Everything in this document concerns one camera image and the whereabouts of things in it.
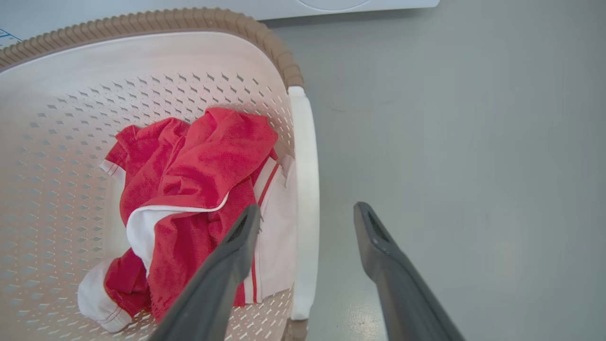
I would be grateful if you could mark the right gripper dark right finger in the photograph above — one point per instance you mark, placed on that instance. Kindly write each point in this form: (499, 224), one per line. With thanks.
(402, 293)

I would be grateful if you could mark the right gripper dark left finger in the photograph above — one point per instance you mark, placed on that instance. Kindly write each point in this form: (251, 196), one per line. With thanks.
(213, 289)

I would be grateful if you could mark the cream laundry basket brown rim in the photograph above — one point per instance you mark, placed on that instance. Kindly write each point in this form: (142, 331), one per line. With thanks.
(71, 94)

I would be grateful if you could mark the red and white garment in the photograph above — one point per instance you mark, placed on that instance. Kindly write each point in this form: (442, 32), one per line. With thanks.
(213, 156)

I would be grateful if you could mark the white washing machine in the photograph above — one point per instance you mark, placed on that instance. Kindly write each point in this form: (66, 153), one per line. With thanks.
(265, 7)

